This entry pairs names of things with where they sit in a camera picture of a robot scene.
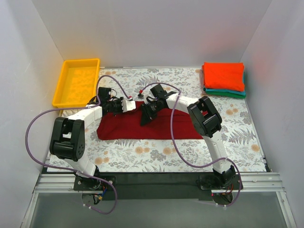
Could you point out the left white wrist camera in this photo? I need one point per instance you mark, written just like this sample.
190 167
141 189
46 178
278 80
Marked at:
128 104

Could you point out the dark red t shirt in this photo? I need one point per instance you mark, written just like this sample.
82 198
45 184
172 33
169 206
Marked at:
127 126

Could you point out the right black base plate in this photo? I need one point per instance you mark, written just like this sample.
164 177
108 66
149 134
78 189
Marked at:
209 181

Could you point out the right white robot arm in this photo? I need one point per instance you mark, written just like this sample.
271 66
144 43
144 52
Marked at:
206 121

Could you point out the pink folded t shirt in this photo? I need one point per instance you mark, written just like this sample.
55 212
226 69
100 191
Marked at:
201 77

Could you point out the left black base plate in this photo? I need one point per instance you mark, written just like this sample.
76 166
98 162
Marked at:
89 184

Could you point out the orange folded t shirt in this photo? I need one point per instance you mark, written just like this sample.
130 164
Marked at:
222 66

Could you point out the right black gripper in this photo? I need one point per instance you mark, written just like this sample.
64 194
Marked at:
152 109

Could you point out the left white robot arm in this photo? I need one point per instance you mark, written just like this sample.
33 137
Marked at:
68 136

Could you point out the yellow plastic tray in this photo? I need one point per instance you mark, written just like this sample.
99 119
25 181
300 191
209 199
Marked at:
77 83

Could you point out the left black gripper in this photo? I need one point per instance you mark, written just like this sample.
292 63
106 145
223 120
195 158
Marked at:
119 104

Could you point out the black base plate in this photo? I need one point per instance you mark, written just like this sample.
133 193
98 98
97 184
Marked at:
209 181
89 184

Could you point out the green folded t shirt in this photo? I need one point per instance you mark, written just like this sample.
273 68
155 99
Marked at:
225 94

